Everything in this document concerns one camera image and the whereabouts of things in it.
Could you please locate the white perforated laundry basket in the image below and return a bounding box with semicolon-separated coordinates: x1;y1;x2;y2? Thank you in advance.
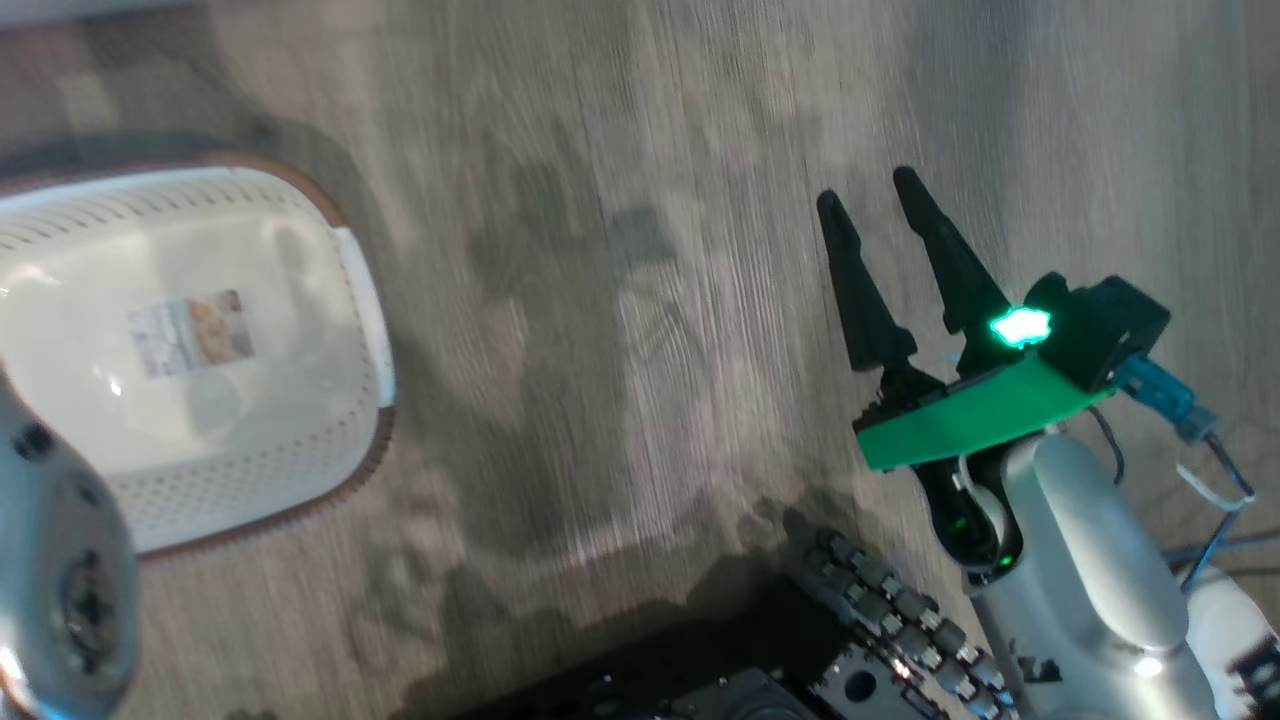
0;155;397;561

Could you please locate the grey roller wheel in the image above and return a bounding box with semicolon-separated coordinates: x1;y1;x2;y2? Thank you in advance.
785;520;1021;720

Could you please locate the blue right camera connector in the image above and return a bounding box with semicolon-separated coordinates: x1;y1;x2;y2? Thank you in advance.
1115;355;1221;443

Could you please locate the white cable tie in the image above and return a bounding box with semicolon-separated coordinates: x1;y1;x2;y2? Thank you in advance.
1178;462;1247;513

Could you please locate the paper basket label sticker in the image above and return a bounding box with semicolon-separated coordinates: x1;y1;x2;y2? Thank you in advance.
127;290;256;379

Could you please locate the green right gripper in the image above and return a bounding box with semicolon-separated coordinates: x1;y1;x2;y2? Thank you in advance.
816;166;1116;586

